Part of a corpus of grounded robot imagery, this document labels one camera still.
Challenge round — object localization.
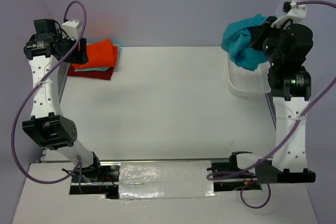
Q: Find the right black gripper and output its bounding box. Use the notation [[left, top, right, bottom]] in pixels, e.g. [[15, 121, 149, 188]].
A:
[[250, 15, 290, 66]]

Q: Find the orange t shirt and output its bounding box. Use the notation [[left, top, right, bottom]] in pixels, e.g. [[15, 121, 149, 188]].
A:
[[71, 38, 119, 70]]

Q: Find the dark teal t shirt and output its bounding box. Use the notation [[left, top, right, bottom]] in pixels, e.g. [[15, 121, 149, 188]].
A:
[[221, 14, 267, 71]]

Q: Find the dark red t shirt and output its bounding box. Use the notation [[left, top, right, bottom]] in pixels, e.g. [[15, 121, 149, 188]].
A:
[[67, 66, 114, 80]]

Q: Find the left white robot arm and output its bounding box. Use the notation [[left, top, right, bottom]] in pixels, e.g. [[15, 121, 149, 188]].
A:
[[22, 19, 103, 181]]

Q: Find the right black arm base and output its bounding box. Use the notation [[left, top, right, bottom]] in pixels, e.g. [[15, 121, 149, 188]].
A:
[[206, 151, 261, 193]]

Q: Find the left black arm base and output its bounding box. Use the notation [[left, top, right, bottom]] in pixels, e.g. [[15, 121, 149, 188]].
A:
[[69, 163, 120, 199]]

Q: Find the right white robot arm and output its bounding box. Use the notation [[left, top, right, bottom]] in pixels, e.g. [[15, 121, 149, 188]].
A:
[[228, 16, 316, 184]]

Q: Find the white laundry basket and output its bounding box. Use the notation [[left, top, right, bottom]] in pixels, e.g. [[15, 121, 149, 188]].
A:
[[226, 54, 271, 97]]

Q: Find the shiny taped white panel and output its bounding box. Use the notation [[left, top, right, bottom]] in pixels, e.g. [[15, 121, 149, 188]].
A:
[[118, 161, 215, 199]]

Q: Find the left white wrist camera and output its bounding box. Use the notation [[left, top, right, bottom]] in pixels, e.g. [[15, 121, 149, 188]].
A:
[[61, 19, 82, 41]]

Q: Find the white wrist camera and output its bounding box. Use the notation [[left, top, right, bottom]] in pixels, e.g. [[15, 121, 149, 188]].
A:
[[271, 0, 307, 28], [61, 19, 82, 41]]

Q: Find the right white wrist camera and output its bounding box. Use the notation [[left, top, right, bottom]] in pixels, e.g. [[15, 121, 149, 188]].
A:
[[271, 0, 307, 28]]

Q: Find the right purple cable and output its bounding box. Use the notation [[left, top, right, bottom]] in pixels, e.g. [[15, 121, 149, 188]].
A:
[[205, 0, 336, 209]]

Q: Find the purple cable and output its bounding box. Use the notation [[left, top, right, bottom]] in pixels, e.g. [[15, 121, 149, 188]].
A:
[[205, 0, 336, 209], [10, 0, 87, 195]]

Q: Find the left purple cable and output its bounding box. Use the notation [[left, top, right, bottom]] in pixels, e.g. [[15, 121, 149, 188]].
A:
[[10, 0, 87, 195]]

